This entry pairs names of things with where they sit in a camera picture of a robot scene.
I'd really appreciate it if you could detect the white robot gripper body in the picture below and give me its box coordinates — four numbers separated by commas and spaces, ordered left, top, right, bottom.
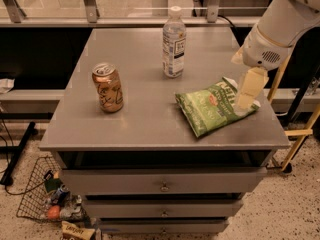
231, 25, 294, 71

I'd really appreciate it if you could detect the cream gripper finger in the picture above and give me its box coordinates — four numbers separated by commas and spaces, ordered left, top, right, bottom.
235, 67, 269, 110

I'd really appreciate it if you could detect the green jalapeno chip bag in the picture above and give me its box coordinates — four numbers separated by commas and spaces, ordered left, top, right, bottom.
175, 77, 261, 137

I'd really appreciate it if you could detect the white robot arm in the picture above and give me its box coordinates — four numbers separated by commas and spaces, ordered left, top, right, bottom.
232, 0, 320, 112

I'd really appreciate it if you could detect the yellow chip bag on floor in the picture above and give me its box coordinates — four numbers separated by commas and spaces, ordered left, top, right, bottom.
61, 221, 95, 240

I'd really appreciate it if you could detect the clear plastic water bottle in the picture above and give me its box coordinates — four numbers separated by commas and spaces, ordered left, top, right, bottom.
162, 6, 186, 78

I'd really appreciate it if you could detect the grey drawer cabinet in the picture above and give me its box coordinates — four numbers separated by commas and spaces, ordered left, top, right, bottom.
40, 27, 289, 224

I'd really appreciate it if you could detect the top grey drawer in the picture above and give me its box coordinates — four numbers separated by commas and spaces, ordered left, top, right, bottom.
59, 167, 267, 195

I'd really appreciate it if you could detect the grey drawer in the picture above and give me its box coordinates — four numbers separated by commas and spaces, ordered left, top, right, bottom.
59, 167, 267, 195
83, 200, 243, 219
98, 219, 228, 234

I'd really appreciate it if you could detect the gold soda can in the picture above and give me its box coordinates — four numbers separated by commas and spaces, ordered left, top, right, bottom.
92, 62, 123, 113

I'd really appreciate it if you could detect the middle grey drawer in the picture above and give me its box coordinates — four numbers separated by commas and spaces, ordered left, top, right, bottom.
83, 200, 243, 219

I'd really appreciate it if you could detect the bottom grey drawer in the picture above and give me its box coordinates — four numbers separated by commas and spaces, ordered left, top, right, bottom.
98, 219, 228, 234

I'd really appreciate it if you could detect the blue can in basket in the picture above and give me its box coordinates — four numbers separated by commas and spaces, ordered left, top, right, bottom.
51, 185, 69, 205

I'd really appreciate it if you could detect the orange fruit in basket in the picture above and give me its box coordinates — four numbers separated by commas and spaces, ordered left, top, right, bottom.
47, 205, 60, 219

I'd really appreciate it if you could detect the metal window railing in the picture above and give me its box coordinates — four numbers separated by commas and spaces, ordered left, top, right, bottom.
0, 0, 271, 28

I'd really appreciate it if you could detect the black floor stand leg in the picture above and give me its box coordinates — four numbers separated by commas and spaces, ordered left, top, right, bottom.
0, 122, 37, 186

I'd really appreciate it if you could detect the black cable behind table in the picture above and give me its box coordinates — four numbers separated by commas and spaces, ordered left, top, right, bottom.
217, 14, 241, 42

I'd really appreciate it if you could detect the black wire basket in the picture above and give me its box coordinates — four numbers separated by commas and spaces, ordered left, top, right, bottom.
15, 155, 88, 223

